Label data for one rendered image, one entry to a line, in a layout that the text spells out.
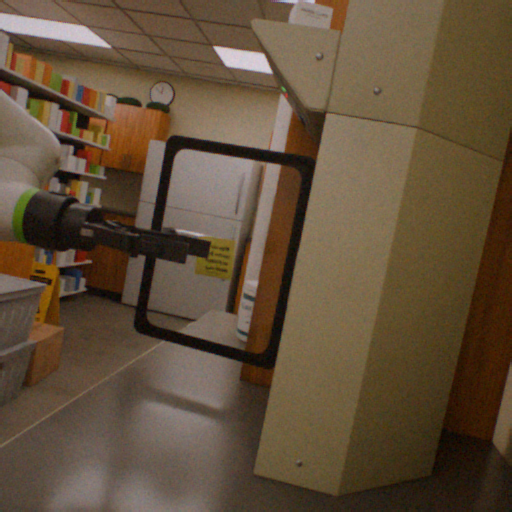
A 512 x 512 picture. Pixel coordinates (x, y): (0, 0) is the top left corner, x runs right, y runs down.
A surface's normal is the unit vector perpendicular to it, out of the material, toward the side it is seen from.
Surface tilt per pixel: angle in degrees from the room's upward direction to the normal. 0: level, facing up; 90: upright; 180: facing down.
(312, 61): 90
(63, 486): 0
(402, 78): 90
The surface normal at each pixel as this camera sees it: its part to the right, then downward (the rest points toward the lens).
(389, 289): 0.58, 0.18
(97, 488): 0.19, -0.98
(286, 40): -0.15, 0.05
